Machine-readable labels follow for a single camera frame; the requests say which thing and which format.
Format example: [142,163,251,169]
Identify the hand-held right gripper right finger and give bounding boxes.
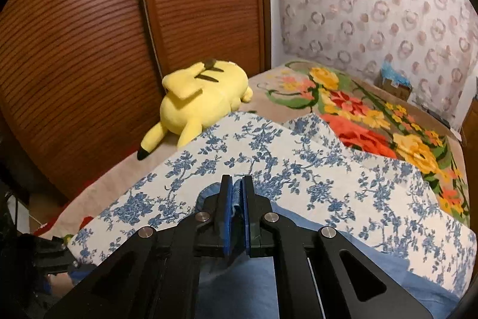
[242,175,436,319]

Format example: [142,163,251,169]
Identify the yellow plush toy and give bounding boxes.
[137,59,254,161]

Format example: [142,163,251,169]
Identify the beige bed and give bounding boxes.
[37,59,464,241]

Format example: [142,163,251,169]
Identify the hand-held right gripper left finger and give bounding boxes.
[45,175,234,319]

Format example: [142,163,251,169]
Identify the wooden cabinet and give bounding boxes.
[459,110,478,148]

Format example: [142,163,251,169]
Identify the cardboard box with blue contents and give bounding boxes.
[375,61,413,103]

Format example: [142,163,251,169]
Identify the blue floral white quilt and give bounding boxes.
[69,112,471,299]

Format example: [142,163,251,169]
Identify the blue denim pants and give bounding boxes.
[194,182,460,319]

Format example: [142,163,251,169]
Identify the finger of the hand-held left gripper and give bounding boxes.
[67,261,98,284]

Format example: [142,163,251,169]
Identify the floral blanket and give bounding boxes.
[261,61,471,228]

